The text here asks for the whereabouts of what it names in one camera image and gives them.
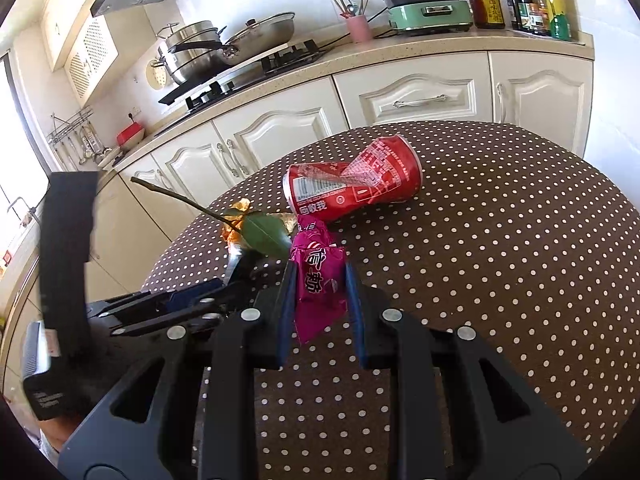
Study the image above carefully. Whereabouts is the orange peel piece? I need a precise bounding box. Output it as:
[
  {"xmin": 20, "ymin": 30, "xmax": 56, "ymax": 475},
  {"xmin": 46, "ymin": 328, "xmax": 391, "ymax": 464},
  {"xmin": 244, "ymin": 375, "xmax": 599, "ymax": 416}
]
[{"xmin": 221, "ymin": 198, "xmax": 250, "ymax": 246}]

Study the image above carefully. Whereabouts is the green leaf with stem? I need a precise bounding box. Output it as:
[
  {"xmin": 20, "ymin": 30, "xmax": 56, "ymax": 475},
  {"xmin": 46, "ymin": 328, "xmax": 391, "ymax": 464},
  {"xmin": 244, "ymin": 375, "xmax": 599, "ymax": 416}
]
[{"xmin": 130, "ymin": 177, "xmax": 292, "ymax": 259}]

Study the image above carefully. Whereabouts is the magenta snack wrapper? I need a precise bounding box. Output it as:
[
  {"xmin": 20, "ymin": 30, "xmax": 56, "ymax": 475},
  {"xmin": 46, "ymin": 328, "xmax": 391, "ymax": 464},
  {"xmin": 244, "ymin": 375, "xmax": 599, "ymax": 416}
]
[{"xmin": 290, "ymin": 214, "xmax": 347, "ymax": 344}]

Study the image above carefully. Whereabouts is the crushed red soda can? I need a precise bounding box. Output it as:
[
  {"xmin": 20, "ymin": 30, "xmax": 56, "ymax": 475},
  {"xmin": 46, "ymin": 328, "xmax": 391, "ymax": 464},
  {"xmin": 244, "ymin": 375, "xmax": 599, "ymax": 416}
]
[{"xmin": 282, "ymin": 134, "xmax": 423, "ymax": 223}]

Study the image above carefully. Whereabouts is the person left hand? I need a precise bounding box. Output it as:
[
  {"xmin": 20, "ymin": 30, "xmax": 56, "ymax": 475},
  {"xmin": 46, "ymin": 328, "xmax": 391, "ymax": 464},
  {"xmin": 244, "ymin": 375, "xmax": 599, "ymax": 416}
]
[{"xmin": 38, "ymin": 415, "xmax": 84, "ymax": 458}]

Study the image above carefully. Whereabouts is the chrome sink faucet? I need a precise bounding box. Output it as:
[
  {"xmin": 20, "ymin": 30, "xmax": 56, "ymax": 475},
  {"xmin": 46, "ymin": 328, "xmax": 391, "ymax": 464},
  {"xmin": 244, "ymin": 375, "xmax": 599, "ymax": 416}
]
[{"xmin": 6, "ymin": 196, "xmax": 41, "ymax": 228}]

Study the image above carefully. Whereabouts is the red white bowl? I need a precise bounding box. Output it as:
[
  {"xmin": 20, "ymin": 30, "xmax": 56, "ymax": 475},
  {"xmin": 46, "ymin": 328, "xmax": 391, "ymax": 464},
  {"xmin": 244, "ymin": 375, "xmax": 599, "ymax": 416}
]
[{"xmin": 116, "ymin": 122, "xmax": 145, "ymax": 152}]

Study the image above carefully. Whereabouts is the black gas stove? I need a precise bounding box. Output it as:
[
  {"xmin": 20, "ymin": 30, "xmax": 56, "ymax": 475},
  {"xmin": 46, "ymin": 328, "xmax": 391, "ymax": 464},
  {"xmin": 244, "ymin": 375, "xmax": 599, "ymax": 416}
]
[{"xmin": 158, "ymin": 39, "xmax": 334, "ymax": 114}]

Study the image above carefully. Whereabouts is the hanging utensil rack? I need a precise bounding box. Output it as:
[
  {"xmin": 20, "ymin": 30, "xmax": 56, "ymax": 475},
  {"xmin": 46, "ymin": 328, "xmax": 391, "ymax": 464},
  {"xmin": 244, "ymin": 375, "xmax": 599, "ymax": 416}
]
[{"xmin": 46, "ymin": 107, "xmax": 110, "ymax": 171}]

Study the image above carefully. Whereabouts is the stainless steel steamer pot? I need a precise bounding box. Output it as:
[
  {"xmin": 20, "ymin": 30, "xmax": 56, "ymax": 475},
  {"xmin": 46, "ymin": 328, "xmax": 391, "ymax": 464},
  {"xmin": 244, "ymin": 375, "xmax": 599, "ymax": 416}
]
[{"xmin": 156, "ymin": 21, "xmax": 229, "ymax": 84}]

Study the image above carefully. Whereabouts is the cream round strainer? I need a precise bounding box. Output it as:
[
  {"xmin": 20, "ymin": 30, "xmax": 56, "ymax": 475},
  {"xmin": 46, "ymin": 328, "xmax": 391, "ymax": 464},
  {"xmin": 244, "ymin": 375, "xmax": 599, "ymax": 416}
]
[{"xmin": 144, "ymin": 58, "xmax": 170, "ymax": 90}]

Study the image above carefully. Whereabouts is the brown polka dot tablecloth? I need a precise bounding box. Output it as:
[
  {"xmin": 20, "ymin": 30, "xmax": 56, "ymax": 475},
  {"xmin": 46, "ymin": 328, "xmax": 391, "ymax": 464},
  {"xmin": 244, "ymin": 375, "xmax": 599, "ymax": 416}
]
[{"xmin": 139, "ymin": 119, "xmax": 640, "ymax": 480}]

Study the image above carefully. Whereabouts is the steel frying pan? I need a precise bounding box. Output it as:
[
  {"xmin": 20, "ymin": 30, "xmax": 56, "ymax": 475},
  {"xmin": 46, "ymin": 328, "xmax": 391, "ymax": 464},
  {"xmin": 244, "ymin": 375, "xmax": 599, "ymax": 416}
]
[{"xmin": 168, "ymin": 12, "xmax": 295, "ymax": 66}]

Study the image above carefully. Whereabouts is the pink utensil cup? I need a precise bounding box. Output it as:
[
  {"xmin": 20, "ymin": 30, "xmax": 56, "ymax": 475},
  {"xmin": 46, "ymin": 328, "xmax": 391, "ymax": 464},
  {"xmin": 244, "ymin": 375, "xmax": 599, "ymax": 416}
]
[{"xmin": 345, "ymin": 15, "xmax": 373, "ymax": 44}]

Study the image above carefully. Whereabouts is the green electric cooker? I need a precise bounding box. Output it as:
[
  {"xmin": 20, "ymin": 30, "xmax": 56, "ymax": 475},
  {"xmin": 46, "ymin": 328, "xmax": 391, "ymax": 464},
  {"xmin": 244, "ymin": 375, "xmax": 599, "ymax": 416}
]
[{"xmin": 383, "ymin": 0, "xmax": 473, "ymax": 35}]

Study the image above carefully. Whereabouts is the green yellow bottle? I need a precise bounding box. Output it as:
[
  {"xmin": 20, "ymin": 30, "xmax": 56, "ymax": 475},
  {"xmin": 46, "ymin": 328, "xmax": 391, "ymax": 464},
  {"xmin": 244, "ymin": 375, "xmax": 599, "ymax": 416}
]
[{"xmin": 546, "ymin": 0, "xmax": 572, "ymax": 41}]

